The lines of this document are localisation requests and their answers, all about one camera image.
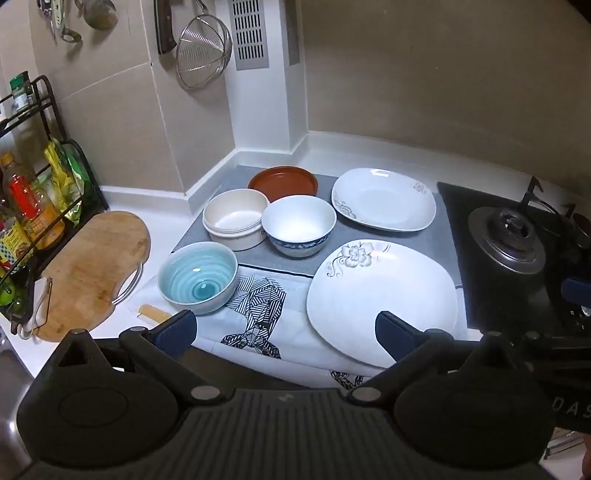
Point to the cream plastic bowl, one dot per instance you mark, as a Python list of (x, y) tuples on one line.
[(234, 218)]

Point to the black spice rack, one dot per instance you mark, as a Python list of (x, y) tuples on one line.
[(24, 294)]

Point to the green cap seasoning bottle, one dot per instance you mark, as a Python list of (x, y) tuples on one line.
[(21, 92)]

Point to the grey vent grille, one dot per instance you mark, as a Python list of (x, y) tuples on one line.
[(248, 29)]

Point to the near gas burner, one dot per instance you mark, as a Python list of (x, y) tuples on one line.
[(508, 238)]

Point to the grey dish mat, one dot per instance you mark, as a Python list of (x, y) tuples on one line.
[(435, 242)]

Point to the yellow green snack packet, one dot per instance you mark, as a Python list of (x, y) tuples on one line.
[(66, 179)]

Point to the hanging metal ladle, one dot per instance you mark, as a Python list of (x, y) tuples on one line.
[(54, 12)]

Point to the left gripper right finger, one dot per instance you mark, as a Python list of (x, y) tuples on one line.
[(407, 344)]

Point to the metal mesh strainer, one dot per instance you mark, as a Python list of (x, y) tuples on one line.
[(203, 51)]

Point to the brown round plate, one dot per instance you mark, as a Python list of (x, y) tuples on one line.
[(283, 181)]

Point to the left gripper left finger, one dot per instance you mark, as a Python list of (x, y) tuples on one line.
[(157, 350)]

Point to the white patterned cloth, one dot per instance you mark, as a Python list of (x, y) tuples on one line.
[(264, 327)]

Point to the hanging cleaver knife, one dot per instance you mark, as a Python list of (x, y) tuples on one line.
[(163, 26)]

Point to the black gas stove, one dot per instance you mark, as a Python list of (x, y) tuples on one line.
[(556, 301)]

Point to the red label sauce bottle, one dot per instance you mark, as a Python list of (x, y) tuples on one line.
[(38, 215)]

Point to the light blue glazed bowl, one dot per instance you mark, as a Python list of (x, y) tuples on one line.
[(201, 277)]

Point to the smaller white floral plate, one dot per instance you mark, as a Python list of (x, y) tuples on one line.
[(384, 200)]

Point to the wooden cutting board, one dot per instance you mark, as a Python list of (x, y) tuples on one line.
[(97, 269)]

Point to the large white floral plate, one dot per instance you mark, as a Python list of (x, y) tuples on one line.
[(362, 278)]

